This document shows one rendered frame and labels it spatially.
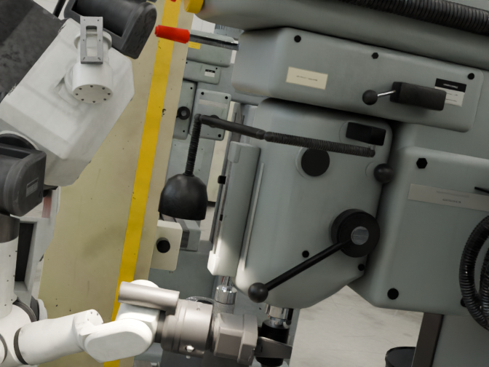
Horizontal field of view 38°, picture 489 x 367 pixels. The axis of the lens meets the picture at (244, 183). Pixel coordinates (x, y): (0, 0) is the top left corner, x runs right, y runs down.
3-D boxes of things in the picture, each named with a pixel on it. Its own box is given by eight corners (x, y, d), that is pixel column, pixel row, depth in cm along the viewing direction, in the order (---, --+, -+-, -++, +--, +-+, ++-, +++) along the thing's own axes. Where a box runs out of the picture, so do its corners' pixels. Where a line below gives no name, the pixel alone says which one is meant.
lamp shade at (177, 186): (148, 207, 107) (156, 167, 106) (188, 209, 112) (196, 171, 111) (173, 219, 102) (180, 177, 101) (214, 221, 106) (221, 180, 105)
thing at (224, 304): (207, 315, 159) (211, 290, 158) (221, 313, 162) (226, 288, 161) (221, 322, 156) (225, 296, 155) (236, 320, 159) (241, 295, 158)
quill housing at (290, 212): (246, 314, 105) (287, 100, 101) (215, 273, 124) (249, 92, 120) (362, 325, 110) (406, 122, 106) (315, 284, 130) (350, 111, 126)
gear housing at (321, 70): (269, 96, 98) (283, 24, 97) (227, 88, 121) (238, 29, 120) (476, 135, 108) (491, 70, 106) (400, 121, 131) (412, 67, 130)
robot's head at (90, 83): (64, 105, 120) (78, 81, 113) (65, 54, 124) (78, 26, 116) (102, 111, 123) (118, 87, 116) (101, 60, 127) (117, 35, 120)
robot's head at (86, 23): (74, 85, 121) (71, 61, 114) (75, 41, 124) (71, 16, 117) (112, 85, 122) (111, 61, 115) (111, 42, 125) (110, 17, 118)
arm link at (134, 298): (177, 365, 117) (108, 353, 116) (186, 320, 126) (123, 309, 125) (185, 315, 110) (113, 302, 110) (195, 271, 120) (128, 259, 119)
